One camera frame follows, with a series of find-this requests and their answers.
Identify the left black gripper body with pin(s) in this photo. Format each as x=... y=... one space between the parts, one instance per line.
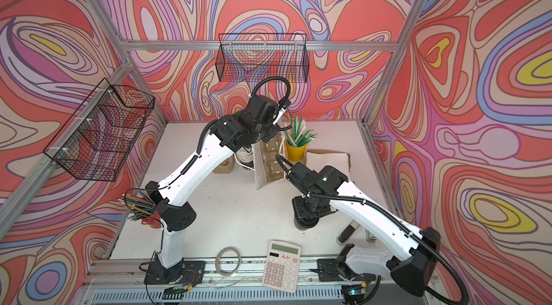
x=266 y=132

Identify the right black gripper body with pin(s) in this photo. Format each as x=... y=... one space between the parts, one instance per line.
x=308 y=207

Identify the black white paper coffee cup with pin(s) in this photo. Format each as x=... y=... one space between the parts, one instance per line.
x=304 y=225

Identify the white paper takeout bag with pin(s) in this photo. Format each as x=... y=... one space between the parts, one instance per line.
x=259 y=176

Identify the single pulp cup carrier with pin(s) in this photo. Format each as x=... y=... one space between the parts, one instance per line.
x=269 y=150

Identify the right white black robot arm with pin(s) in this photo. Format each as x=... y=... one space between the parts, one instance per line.
x=411 y=253

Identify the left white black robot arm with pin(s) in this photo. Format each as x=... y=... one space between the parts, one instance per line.
x=219 y=140

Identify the stack of paper coffee cups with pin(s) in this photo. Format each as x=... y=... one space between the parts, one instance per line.
x=245 y=160

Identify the brown napkin holder box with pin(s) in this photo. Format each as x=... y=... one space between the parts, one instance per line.
x=332 y=154

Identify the white paper napkins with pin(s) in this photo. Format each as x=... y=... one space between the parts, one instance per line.
x=330 y=160

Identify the yellow metal bucket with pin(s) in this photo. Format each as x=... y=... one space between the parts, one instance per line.
x=295 y=154

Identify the bundle of wrapped straws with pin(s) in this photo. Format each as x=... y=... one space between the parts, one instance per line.
x=298 y=135

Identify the silver black stapler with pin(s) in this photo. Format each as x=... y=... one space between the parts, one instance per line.
x=349 y=230

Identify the white desk calculator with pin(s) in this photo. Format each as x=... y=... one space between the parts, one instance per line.
x=282 y=266

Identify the cup of coloured pencils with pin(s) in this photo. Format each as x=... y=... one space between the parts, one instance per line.
x=141 y=208

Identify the black wire basket back wall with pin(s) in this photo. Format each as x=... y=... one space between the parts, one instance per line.
x=252 y=57

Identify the black wire basket wall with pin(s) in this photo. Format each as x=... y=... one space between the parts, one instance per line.
x=95 y=144
x=252 y=57

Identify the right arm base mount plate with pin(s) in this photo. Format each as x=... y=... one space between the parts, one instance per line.
x=337 y=270

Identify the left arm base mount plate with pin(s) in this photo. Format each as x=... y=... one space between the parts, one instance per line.
x=185 y=272

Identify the black wire basket left wall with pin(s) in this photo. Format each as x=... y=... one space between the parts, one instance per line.
x=95 y=144

